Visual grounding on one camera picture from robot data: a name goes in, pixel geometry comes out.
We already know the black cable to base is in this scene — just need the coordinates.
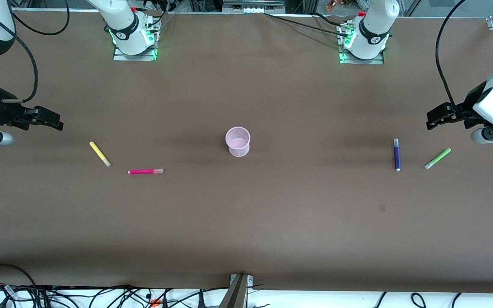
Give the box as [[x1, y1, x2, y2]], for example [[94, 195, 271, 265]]
[[264, 13, 350, 37]]

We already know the thick black floor cable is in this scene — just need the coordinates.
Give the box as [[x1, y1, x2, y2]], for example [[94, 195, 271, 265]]
[[0, 264, 37, 287]]

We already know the pink plastic pen holder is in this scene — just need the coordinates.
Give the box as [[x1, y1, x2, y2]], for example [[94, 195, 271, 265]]
[[225, 127, 252, 157]]

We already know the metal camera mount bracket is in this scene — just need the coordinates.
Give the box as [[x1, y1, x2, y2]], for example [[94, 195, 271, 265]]
[[221, 274, 254, 308]]

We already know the black looping cable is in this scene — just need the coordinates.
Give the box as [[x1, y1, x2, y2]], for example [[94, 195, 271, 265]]
[[11, 0, 70, 36]]

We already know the grey power strip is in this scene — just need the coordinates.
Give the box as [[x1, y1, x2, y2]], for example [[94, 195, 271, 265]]
[[223, 0, 286, 14]]

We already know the yellow highlighter pen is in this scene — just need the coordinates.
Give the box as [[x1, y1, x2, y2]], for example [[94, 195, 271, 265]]
[[89, 141, 112, 167]]

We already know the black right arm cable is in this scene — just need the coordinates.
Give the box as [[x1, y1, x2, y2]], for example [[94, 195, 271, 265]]
[[0, 3, 39, 103]]

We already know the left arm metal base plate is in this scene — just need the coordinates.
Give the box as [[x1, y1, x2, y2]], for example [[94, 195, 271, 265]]
[[340, 50, 385, 65]]

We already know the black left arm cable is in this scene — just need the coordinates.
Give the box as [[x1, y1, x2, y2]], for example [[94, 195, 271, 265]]
[[435, 0, 479, 110]]

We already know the green highlighter pen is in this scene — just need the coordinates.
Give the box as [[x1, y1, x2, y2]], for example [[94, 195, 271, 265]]
[[425, 148, 451, 170]]

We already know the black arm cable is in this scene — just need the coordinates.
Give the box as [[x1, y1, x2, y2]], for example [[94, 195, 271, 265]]
[[435, 0, 479, 110], [0, 3, 39, 103]]

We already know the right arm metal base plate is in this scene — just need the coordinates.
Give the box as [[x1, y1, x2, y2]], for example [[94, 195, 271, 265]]
[[113, 45, 158, 61]]

